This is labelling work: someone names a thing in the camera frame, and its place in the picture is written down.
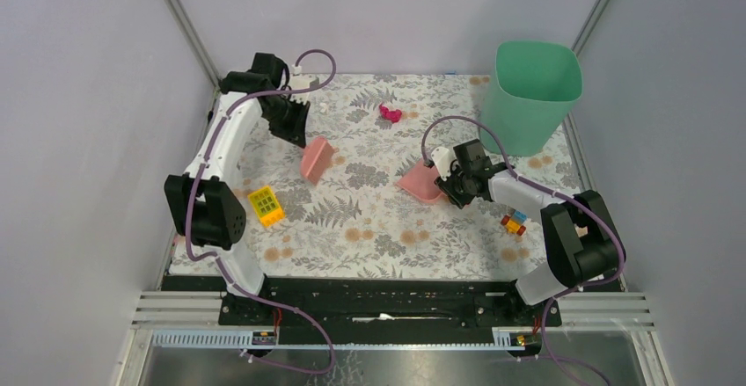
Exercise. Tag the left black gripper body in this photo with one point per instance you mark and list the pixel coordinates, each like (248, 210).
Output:
(286, 117)

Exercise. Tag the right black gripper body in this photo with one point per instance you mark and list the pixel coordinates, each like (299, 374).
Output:
(456, 187)

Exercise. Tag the pink plastic hand brush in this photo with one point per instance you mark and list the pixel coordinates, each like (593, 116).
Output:
(316, 158)

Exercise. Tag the pink plastic dustpan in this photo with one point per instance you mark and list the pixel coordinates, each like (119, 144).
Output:
(420, 183)

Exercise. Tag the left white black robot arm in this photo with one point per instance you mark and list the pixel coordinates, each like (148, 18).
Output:
(203, 200)

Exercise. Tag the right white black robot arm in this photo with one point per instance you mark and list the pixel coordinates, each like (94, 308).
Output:
(580, 240)

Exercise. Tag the colourful toy block car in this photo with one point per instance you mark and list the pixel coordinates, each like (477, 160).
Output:
(514, 223)

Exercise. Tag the yellow toy block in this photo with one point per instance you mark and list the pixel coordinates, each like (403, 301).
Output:
(265, 205)

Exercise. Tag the magenta paper scrap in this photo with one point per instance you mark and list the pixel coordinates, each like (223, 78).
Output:
(391, 115)

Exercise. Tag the floral patterned table mat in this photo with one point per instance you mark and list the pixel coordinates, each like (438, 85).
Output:
(356, 222)

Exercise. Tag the green plastic trash bin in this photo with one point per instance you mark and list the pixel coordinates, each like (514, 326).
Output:
(534, 85)

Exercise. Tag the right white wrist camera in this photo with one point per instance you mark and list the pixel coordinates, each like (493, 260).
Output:
(441, 158)

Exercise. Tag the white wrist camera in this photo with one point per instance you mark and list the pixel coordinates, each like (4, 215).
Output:
(441, 158)
(301, 81)

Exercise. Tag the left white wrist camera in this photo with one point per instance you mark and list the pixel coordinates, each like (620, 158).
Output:
(301, 81)

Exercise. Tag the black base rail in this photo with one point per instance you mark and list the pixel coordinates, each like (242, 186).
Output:
(369, 311)

